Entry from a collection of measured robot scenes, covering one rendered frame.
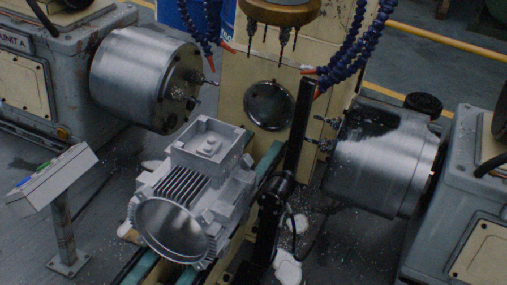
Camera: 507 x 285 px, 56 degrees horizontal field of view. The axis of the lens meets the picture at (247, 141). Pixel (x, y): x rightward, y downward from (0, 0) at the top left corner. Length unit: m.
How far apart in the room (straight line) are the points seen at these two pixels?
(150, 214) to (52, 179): 0.19
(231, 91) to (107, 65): 0.33
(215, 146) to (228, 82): 0.40
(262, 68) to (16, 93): 0.65
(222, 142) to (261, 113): 0.35
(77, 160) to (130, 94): 0.26
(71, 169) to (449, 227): 0.75
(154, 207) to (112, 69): 0.38
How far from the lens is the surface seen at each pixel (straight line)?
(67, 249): 1.10
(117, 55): 1.20
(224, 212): 0.86
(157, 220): 0.98
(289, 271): 1.14
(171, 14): 3.17
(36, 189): 0.92
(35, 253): 1.19
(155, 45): 1.19
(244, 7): 1.03
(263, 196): 0.96
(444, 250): 1.09
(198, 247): 0.96
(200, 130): 0.96
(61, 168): 0.96
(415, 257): 1.11
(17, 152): 1.47
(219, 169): 0.86
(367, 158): 1.01
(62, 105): 1.33
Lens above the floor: 1.69
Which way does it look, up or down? 37 degrees down
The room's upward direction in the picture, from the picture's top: 8 degrees clockwise
